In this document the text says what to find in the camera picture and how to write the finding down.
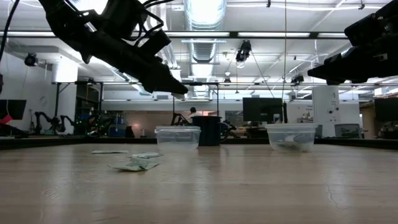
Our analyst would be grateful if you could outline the white pillar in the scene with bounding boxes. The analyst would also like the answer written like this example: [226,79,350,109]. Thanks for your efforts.
[312,85,341,138]

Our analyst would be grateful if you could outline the silver ventilation duct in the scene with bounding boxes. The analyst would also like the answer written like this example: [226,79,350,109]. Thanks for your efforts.
[182,0,228,65]

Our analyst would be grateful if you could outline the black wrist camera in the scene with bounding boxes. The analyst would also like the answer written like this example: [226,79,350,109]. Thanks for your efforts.
[344,0,398,47]
[136,29,172,58]

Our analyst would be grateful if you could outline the black computer monitor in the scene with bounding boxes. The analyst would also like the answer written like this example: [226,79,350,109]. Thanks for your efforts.
[242,97,284,123]

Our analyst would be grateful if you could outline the black background gantry frame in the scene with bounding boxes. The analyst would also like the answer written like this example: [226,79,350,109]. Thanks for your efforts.
[172,82,220,126]

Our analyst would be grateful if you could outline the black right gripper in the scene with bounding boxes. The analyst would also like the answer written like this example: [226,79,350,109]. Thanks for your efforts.
[307,32,398,86]

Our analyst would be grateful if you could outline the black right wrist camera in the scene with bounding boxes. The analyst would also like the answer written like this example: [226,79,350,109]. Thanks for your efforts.
[344,0,398,47]

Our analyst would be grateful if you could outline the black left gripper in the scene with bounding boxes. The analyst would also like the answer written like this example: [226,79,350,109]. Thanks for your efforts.
[46,9,190,95]

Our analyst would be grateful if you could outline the black left camera cable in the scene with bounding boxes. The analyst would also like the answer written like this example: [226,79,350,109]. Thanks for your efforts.
[135,0,175,41]

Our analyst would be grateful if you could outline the black mug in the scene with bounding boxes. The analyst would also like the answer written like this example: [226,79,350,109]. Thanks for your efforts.
[192,115,229,147]

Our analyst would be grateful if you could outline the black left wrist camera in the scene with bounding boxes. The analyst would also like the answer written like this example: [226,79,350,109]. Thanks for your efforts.
[136,29,172,58]

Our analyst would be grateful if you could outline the dark monitor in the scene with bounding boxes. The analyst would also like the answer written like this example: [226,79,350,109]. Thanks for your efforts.
[374,98,398,123]

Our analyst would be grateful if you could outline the black overhead camera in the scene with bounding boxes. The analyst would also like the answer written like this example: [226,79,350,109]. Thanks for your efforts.
[235,39,252,63]

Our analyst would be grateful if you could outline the round clear plastic container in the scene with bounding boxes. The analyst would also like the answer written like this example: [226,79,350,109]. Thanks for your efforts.
[265,123,318,153]

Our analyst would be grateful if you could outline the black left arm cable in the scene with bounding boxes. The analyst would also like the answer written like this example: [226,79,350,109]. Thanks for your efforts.
[0,0,20,65]

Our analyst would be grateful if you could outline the black background robot arms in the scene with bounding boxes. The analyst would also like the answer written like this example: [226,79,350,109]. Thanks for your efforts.
[33,111,76,135]

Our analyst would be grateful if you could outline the rectangular clear plastic container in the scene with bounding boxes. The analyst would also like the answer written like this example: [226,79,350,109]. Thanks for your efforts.
[154,125,202,152]

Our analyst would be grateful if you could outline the person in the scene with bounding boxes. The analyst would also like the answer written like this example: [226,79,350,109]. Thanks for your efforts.
[187,106,203,124]

